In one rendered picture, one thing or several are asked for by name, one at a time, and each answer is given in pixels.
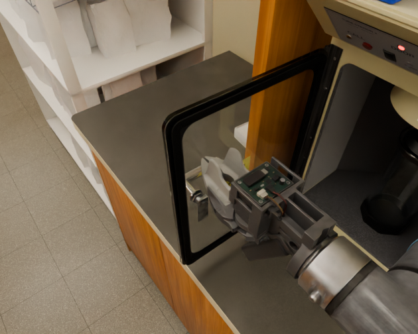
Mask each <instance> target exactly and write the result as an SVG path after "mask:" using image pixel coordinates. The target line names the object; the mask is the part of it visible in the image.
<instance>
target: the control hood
mask: <svg viewBox="0 0 418 334"><path fill-rule="evenodd" d="M307 2H308V4H309V5H310V7H311V9H312V10H313V13H314V14H315V16H316V18H317V19H318V21H319V23H320V25H321V27H322V28H323V30H324V32H325V33H326V34H329V35H330V36H333V37H335V38H337V39H339V40H341V39H340V38H339V36H338V34H337V32H336V30H335V28H334V26H333V25H332V23H331V21H330V19H329V17H328V15H327V13H326V11H325V9H324V7H326V8H328V9H331V10H333V11H336V12H338V13H341V14H343V15H346V16H347V17H350V18H352V19H355V20H357V21H360V22H362V23H365V24H367V25H370V26H371V27H374V28H377V29H379V30H382V31H384V32H386V33H389V34H391V35H394V36H396V37H398V38H401V39H403V40H406V41H408V42H410V43H413V44H416V45H417V46H418V0H401V1H399V2H397V3H394V4H393V5H392V4H388V3H385V2H383V1H379V0H307ZM342 41H344V40H342ZM344 42H346V41H344ZM346 43H348V42H346ZM348 44H350V43H348ZM350 45H352V46H354V45H353V44H350ZM355 47H356V48H358V47H357V46H355ZM359 49H360V50H363V49H361V48H359ZM363 51H365V50H363ZM365 52H367V51H365ZM367 53H369V52H367ZM369 54H372V53H369ZM372 55H374V54H372ZM374 56H376V55H374ZM376 57H378V56H376ZM378 58H380V57H378ZM380 59H382V60H384V59H383V58H380ZM385 61H386V62H388V61H387V60H385ZM389 63H390V64H393V63H391V62H389ZM393 65H395V64H393ZM395 66H397V65H395ZM397 67H399V68H402V67H400V66H397ZM402 69H404V68H402ZM404 70H406V69H404ZM406 71H408V72H410V71H409V70H406ZM410 73H412V74H414V73H413V72H410ZM415 75H416V76H418V75H417V74H415Z"/></svg>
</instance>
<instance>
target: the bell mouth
mask: <svg viewBox="0 0 418 334"><path fill-rule="evenodd" d="M390 98H391V103H392V105H393V107H394V109H395V110H396V111H397V113H398V114H399V115H400V116H401V117H402V118H403V119H404V120H405V121H407V122H408V123H409V124H410V125H412V126H413V127H415V128H416V129H418V97H417V96H416V95H413V94H412V93H409V92H408V91H405V90H404V89H401V88H400V87H397V86H396V85H395V86H394V87H393V89H392V91H391V94H390Z"/></svg>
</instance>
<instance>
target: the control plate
mask: <svg viewBox="0 0 418 334"><path fill-rule="evenodd" d="M324 9H325V11H326V13H327V15H328V17H329V19H330V21H331V23H332V25H333V26H334V28H335V30H336V32H337V34H338V36H339V38H340V39H341V40H344V41H346V42H348V43H350V44H353V45H354V46H357V47H358V48H361V49H363V50H365V51H367V52H369V53H372V54H374V55H376V56H378V57H380V58H383V59H384V60H387V61H388V62H391V63H393V64H395V65H397V66H400V67H402V68H404V69H406V70H409V71H410V72H413V73H414V74H417V75H418V46H417V45H416V44H413V43H410V42H408V41H406V40H403V39H401V38H398V37H396V36H394V35H391V34H389V33H386V32H384V31H382V30H379V29H377V28H374V27H371V26H370V25H367V24H365V23H362V22H360V21H357V20H355V19H352V18H350V17H347V16H346V15H343V14H341V13H338V12H336V11H333V10H331V9H328V8H326V7H324ZM346 34H348V35H349V36H351V37H352V39H349V38H347V37H346ZM363 42H367V43H368V44H370V45H371V46H372V47H373V48H372V49H371V50H368V49H366V48H364V47H363V46H362V44H363ZM397 45H402V46H403V47H405V49H406V50H400V49H399V48H398V47H397ZM383 49H385V50H388V51H390V52H392V53H394V54H395V58H396V61H397V62H394V61H392V60H390V59H388V58H386V57H385V55H384V53H383ZM407 62H411V63H412V64H413V65H414V67H413V66H411V67H410V68H408V67H406V66H407Z"/></svg>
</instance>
